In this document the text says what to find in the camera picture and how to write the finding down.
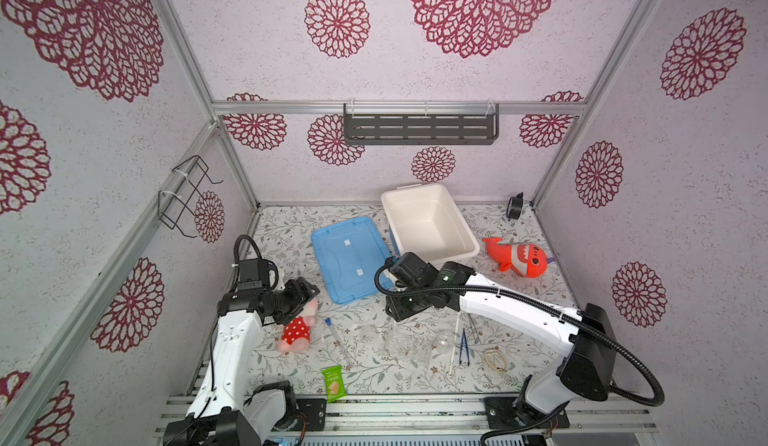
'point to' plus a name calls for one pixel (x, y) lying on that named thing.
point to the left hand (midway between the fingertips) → (312, 302)
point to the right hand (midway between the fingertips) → (390, 304)
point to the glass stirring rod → (455, 342)
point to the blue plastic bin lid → (350, 255)
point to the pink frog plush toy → (295, 334)
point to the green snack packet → (335, 386)
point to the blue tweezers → (467, 351)
